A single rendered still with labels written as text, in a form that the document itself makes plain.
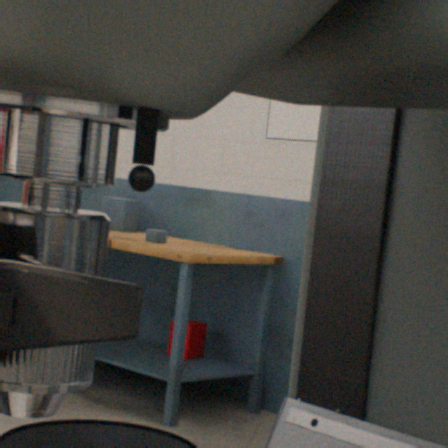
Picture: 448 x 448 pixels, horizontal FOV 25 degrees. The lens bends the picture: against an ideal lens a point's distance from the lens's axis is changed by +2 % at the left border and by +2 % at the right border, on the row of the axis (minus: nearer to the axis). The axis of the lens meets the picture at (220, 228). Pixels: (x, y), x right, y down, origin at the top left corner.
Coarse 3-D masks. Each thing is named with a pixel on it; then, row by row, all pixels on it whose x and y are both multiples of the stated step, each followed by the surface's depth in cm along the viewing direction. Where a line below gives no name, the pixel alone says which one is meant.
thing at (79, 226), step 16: (0, 208) 38; (16, 208) 38; (32, 208) 38; (0, 224) 38; (16, 224) 38; (32, 224) 37; (48, 224) 37; (64, 224) 38; (80, 224) 38; (96, 224) 39; (80, 240) 38; (96, 240) 39
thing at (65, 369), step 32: (0, 256) 38; (32, 256) 38; (64, 256) 38; (96, 256) 39; (0, 352) 38; (32, 352) 38; (64, 352) 38; (0, 384) 38; (32, 384) 38; (64, 384) 38
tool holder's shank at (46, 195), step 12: (24, 180) 38; (36, 180) 38; (24, 192) 39; (36, 192) 39; (48, 192) 39; (60, 192) 39; (72, 192) 39; (24, 204) 39; (36, 204) 39; (48, 204) 39; (60, 204) 39; (72, 204) 39
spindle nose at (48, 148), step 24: (0, 120) 38; (24, 120) 37; (48, 120) 37; (72, 120) 37; (0, 144) 38; (24, 144) 37; (48, 144) 37; (72, 144) 37; (96, 144) 38; (0, 168) 38; (24, 168) 37; (48, 168) 37; (72, 168) 38; (96, 168) 38
